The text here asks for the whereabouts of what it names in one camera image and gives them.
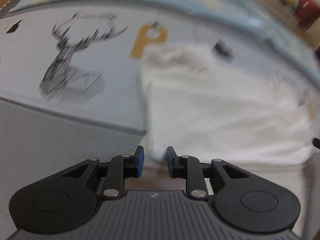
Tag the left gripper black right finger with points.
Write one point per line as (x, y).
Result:
(243, 200)

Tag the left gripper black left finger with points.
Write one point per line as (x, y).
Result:
(69, 198)

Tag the white small shirt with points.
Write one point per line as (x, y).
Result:
(249, 110)

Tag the grey printed bed sheet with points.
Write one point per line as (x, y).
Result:
(71, 82)

